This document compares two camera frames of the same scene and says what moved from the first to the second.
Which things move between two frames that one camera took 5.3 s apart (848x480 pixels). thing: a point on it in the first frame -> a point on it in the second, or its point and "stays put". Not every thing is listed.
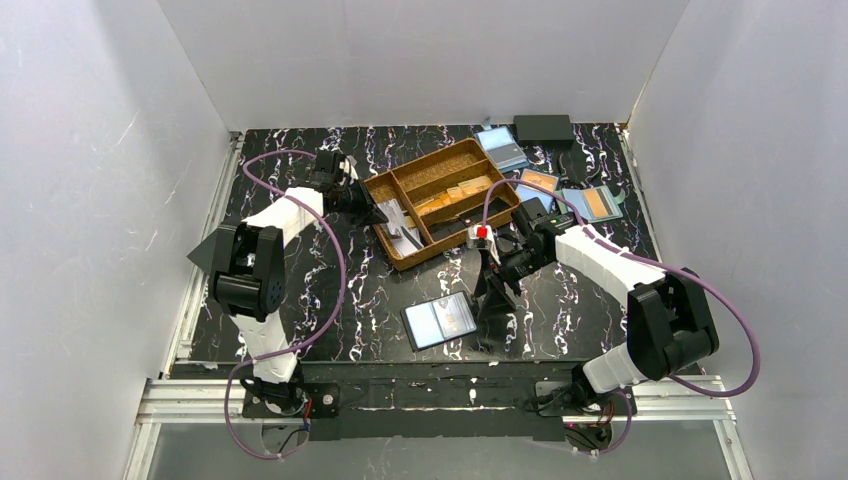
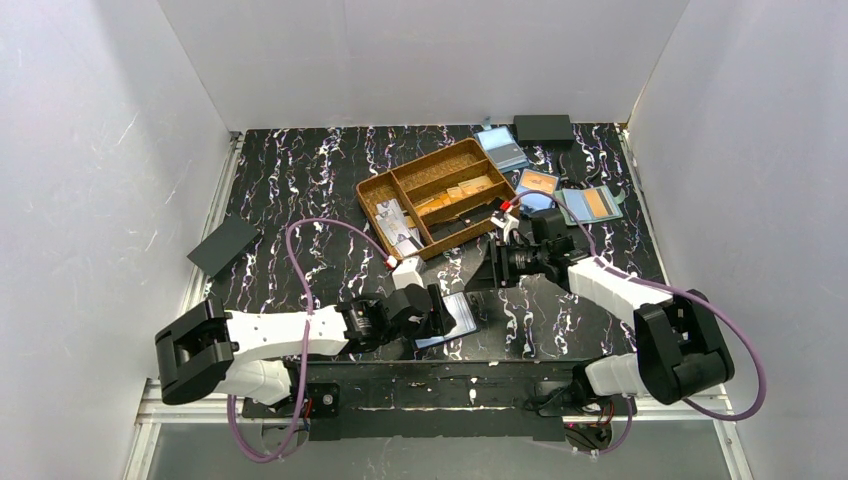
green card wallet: x=595 y=203 stays put
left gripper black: x=357 y=201 -> x=433 y=309
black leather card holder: x=436 y=320 stays put
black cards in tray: x=457 y=223 stays put
